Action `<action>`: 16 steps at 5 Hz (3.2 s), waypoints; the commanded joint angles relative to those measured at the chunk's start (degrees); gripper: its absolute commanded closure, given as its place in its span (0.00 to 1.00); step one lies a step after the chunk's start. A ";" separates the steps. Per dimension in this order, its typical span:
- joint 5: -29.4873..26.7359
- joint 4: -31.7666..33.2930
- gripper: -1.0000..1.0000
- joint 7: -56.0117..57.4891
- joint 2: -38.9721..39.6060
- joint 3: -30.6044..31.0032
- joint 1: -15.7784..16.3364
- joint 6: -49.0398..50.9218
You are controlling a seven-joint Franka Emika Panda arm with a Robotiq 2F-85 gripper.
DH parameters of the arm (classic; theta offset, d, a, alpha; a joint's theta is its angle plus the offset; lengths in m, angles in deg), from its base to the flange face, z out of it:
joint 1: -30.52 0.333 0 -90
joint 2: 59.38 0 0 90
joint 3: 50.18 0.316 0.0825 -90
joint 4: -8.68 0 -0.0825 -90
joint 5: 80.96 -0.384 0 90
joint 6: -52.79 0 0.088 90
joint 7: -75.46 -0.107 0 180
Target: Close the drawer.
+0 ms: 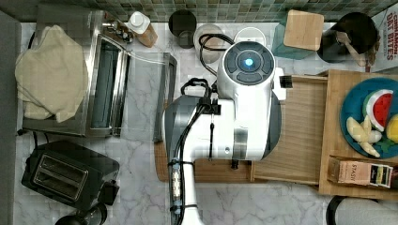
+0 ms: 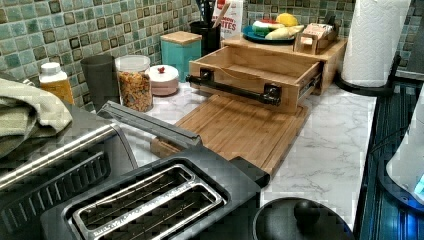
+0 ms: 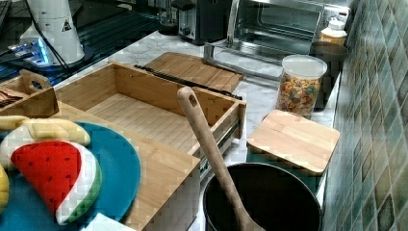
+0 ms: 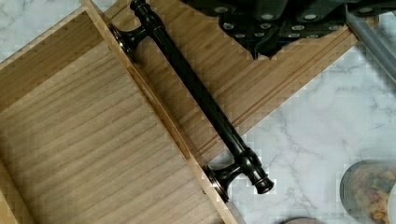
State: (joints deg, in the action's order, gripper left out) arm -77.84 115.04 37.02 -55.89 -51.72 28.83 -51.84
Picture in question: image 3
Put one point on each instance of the black drawer handle bar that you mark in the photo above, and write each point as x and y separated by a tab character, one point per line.
185	82

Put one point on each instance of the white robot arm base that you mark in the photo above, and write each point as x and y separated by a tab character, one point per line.
53	34

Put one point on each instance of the bamboo drawer cabinet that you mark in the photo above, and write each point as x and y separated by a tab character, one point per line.
168	197

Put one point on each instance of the wooden spoon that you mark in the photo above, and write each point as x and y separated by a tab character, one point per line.
198	122

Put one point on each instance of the large bamboo cutting board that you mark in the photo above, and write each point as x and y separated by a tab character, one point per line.
195	69

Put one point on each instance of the black toaster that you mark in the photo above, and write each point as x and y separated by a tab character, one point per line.
202	21

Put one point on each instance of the stainless toaster oven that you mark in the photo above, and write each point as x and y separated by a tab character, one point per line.
261	33

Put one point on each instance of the blue round plate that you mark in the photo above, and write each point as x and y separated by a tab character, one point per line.
120	166

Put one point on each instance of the small bamboo board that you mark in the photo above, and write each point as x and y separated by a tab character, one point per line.
295	140

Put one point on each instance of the plastic cereal container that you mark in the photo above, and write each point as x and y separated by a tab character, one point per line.
299	84

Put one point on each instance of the black pot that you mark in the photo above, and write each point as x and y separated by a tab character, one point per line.
274	198

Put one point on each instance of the white napkin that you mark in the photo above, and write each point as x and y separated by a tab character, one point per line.
103	223

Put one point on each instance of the plush watermelon slice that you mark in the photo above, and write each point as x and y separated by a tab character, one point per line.
66	176

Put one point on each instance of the yellow bottle white cap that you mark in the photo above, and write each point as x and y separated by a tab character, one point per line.
334	32

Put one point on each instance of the wooden caddy tray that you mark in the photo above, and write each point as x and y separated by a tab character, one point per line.
29	95

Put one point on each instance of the plush banana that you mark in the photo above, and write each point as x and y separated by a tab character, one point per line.
24	130

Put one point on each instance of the yellow plush fruit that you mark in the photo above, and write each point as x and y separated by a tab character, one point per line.
4	190

